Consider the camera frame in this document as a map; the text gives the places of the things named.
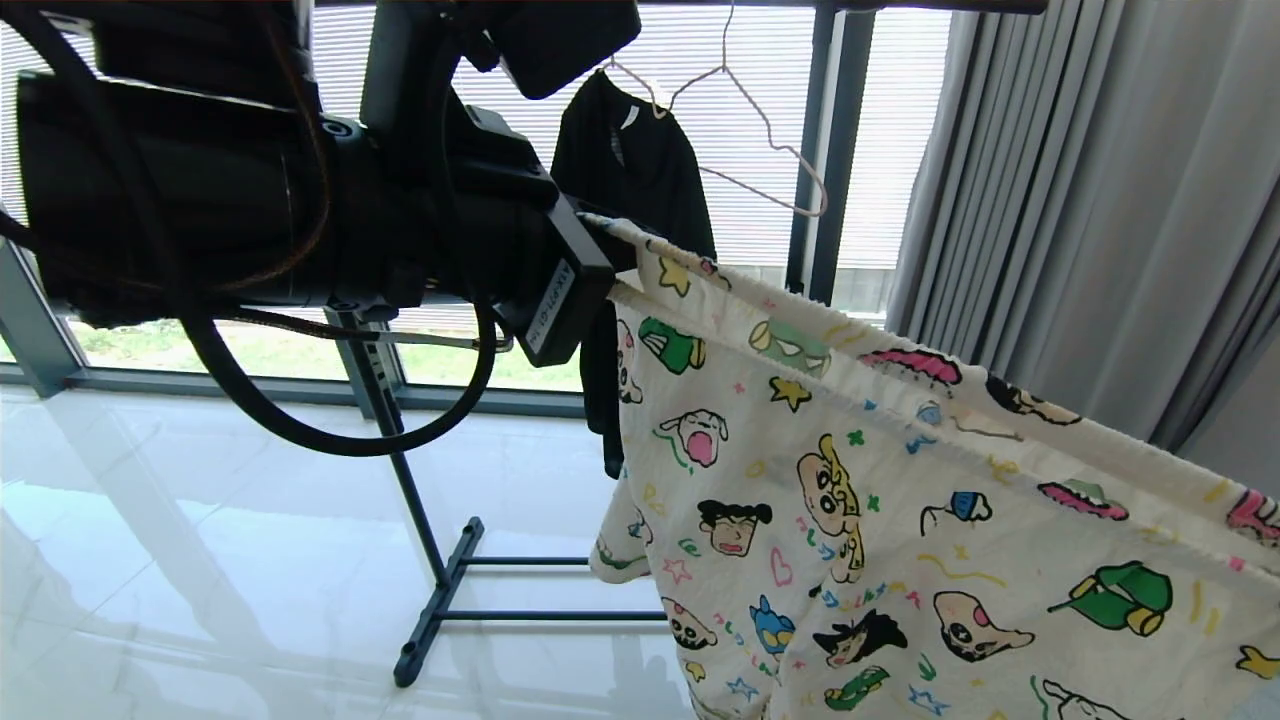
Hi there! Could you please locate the black clothes rack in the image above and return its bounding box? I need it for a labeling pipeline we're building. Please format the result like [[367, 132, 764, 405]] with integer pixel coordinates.
[[330, 0, 1047, 690]]

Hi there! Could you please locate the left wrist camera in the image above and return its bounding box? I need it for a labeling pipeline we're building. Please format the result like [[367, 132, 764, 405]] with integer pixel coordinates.
[[360, 0, 642, 167]]

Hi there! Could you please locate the cream printed garment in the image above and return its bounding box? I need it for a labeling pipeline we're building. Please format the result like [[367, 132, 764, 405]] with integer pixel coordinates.
[[583, 210, 1280, 720]]

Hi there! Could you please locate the beige curtain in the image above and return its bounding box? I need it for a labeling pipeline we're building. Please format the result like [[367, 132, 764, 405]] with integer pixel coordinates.
[[885, 0, 1280, 471]]

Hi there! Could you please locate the black short-sleeved shirt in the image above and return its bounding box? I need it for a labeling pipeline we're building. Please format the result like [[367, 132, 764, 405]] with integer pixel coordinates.
[[550, 68, 718, 481]]

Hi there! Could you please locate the black cable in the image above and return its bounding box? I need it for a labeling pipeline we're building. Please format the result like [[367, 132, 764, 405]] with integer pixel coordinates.
[[180, 298, 502, 459]]

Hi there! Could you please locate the pink clothes hanger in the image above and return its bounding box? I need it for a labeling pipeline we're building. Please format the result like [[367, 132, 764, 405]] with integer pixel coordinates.
[[598, 55, 674, 122], [668, 0, 832, 220]]

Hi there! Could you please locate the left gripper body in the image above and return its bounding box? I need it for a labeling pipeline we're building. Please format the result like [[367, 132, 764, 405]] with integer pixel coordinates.
[[400, 104, 617, 369]]

